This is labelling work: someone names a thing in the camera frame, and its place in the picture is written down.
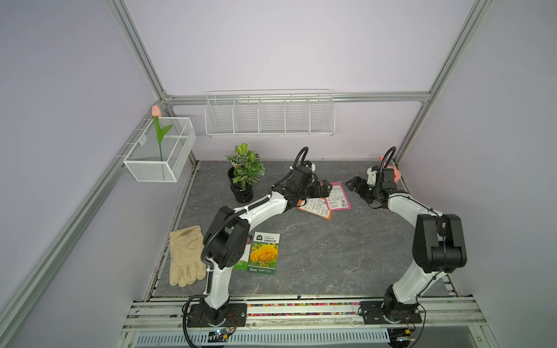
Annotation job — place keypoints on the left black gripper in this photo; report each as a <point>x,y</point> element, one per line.
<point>317,186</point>

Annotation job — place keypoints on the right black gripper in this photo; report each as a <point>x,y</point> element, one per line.
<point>362,183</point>

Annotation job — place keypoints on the pink bordered seed packet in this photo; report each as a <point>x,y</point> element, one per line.
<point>337,199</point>

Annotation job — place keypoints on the marigold seed packet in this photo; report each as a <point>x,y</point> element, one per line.
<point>264,253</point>

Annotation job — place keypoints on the green seed packet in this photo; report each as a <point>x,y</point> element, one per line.
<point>242,264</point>

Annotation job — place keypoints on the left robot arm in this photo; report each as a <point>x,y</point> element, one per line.
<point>225,241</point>

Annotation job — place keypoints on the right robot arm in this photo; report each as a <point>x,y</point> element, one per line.
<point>438,247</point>

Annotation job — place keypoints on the orange seed packet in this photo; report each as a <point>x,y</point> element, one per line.
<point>317,206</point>

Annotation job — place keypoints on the pink watering can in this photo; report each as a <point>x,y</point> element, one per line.
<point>397,174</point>

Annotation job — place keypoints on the potted green plant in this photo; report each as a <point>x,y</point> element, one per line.
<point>244,173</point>

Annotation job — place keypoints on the beige work glove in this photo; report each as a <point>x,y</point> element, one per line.
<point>186,246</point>

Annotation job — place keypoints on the white mesh basket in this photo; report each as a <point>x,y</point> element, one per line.
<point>162,150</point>

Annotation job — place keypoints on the artificial pink tulip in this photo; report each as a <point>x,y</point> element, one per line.
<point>160,131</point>

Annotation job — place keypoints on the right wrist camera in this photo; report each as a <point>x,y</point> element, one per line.
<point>372,175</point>

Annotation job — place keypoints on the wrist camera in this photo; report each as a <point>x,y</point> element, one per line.
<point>372,175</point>
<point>310,165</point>

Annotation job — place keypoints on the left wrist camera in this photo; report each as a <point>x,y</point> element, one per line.
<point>310,165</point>

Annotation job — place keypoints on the white wire wall shelf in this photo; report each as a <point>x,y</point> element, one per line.
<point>274,112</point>

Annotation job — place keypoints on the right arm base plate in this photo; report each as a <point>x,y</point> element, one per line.
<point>378,312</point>

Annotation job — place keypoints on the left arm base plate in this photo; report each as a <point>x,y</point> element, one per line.
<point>217,315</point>

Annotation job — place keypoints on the aluminium front rail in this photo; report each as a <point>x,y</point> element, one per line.
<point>308,321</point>

